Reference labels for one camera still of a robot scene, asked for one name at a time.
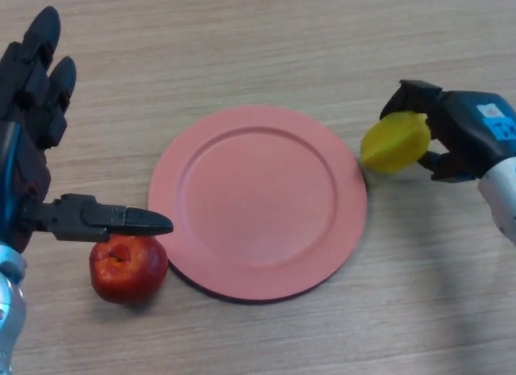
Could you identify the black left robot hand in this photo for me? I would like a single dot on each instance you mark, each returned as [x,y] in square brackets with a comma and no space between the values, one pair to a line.
[20,165]

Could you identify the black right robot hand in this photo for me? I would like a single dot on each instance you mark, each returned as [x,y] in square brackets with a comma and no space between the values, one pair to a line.
[467,125]

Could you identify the yellow starfruit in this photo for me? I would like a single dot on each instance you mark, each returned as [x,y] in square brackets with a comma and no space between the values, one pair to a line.
[395,143]

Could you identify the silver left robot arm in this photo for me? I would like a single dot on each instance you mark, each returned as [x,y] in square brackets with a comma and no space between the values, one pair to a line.
[11,310]

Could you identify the pink round plate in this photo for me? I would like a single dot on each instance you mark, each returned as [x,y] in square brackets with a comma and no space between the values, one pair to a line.
[258,201]

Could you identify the red apple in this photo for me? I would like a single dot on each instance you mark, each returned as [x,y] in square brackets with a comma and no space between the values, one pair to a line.
[127,272]

